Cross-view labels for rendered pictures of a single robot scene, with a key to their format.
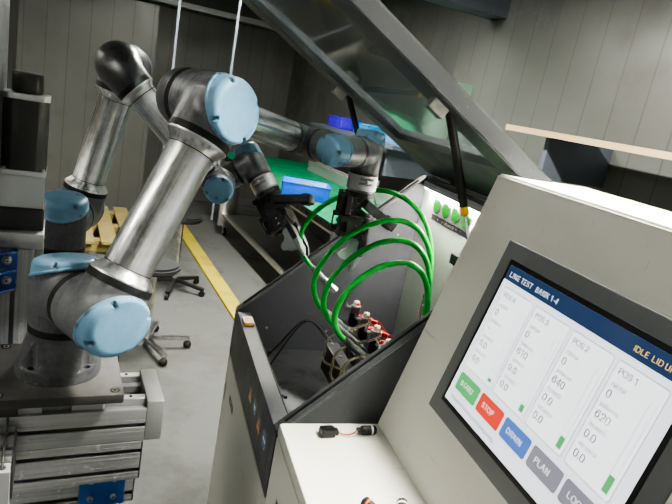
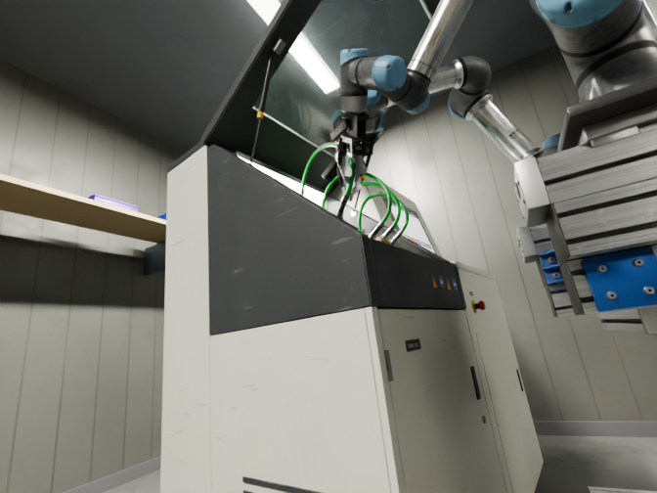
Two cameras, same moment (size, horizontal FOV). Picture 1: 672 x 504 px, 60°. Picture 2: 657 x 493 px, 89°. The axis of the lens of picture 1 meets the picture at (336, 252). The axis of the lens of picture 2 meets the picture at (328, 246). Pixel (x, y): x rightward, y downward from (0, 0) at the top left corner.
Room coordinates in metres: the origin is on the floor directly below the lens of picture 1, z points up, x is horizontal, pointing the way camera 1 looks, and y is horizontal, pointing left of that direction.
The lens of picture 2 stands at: (2.18, 0.81, 0.73)
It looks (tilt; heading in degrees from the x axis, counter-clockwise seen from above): 16 degrees up; 235
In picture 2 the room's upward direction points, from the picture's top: 7 degrees counter-clockwise
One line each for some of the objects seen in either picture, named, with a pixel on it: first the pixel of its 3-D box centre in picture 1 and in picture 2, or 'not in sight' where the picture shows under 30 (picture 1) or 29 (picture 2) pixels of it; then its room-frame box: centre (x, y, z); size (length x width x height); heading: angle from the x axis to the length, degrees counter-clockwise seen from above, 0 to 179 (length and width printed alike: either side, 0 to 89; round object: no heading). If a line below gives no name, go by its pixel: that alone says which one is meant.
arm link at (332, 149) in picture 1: (336, 149); (369, 119); (1.39, 0.04, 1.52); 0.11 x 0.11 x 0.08; 52
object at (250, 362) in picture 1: (255, 384); (420, 282); (1.40, 0.14, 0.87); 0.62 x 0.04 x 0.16; 19
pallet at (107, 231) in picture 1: (104, 228); not in sight; (5.30, 2.21, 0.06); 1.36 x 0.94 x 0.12; 25
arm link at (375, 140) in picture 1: (367, 152); (343, 125); (1.46, -0.03, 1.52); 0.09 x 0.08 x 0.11; 142
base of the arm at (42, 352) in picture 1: (60, 344); not in sight; (1.01, 0.49, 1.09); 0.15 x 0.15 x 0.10
